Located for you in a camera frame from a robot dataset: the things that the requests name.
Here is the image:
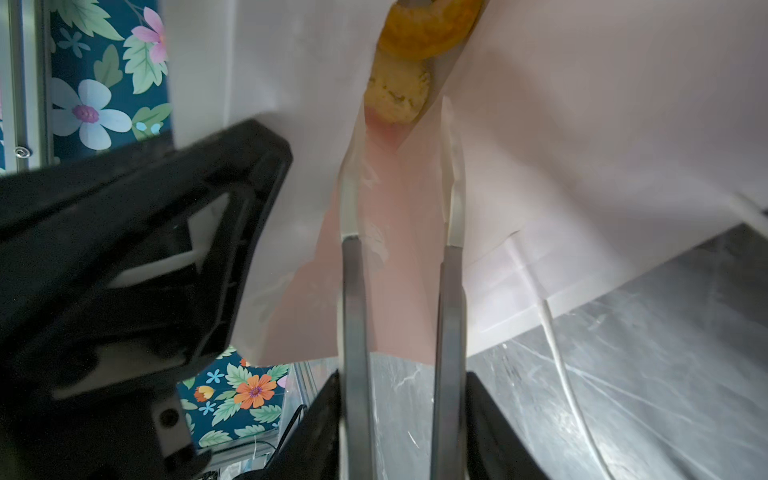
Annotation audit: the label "steel tongs with white tips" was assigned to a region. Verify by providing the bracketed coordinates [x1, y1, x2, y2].
[338, 98, 467, 479]

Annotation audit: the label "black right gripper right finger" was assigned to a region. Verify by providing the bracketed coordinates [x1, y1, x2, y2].
[465, 372, 549, 480]

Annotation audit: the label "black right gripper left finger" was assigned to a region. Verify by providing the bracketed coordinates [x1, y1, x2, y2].
[236, 372, 341, 480]

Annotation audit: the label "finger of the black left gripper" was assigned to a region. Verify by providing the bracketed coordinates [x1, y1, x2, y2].
[1, 120, 293, 408]

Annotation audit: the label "golden ring fake doughnut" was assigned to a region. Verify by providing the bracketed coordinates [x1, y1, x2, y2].
[377, 0, 484, 60]

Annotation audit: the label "knotted golden fake bread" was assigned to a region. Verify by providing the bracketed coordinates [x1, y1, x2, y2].
[364, 50, 432, 124]

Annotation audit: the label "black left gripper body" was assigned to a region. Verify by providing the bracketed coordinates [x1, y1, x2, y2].
[1, 388, 210, 479]

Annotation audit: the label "aluminium frame post left rear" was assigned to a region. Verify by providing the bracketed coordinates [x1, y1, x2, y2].
[1, 0, 53, 174]

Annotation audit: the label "red printed white paper bag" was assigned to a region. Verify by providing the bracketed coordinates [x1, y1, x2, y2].
[158, 0, 768, 480]

